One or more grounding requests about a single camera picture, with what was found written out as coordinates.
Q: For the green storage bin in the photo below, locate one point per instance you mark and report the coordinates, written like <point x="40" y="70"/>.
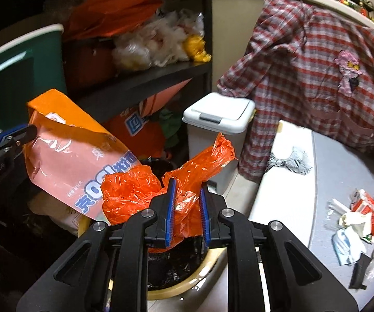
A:
<point x="29" y="66"/>

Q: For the red bag on shelf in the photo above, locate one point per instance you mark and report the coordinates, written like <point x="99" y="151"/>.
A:
<point x="107" y="18"/>

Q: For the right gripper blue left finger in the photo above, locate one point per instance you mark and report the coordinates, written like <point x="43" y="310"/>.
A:
<point x="106" y="268"/>

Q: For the clear plastic bags bundle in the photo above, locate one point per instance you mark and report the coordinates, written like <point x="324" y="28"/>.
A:
<point x="158" y="42"/>

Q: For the black trash bag liner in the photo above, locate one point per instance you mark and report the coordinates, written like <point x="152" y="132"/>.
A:
<point x="169" y="268"/>

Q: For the black metal shelf rack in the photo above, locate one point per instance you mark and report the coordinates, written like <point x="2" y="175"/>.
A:
<point x="105" y="55"/>

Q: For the white tissue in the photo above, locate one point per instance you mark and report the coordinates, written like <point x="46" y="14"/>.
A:
<point x="360" y="223"/>

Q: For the black white patterned cloth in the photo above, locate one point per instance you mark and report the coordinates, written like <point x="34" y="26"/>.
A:
<point x="297" y="162"/>

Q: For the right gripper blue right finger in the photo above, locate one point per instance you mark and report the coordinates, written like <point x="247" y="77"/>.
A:
<point x="269" y="268"/>

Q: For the yellow plastic bag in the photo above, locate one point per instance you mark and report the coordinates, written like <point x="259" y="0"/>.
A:
<point x="194" y="46"/>

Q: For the orange bag with blue logo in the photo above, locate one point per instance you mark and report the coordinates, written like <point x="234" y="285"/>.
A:
<point x="137" y="128"/>

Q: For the orange pink snack package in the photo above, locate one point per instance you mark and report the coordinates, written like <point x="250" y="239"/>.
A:
<point x="72" y="153"/>

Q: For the red plaid apron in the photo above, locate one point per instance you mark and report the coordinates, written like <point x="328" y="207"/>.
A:
<point x="309" y="66"/>

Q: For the black wrapper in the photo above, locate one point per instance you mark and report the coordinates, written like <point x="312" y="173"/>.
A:
<point x="359" y="272"/>

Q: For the orange plastic bag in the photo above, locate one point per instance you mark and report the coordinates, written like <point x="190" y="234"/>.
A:
<point x="125" y="194"/>

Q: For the red white milk carton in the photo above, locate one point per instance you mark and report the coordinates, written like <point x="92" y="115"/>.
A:
<point x="363" y="203"/>

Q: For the blue white face mask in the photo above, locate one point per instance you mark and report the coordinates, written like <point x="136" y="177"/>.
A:
<point x="347" y="246"/>

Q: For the round yellow trash basket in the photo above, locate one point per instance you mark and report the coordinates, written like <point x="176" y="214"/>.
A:
<point x="193" y="280"/>

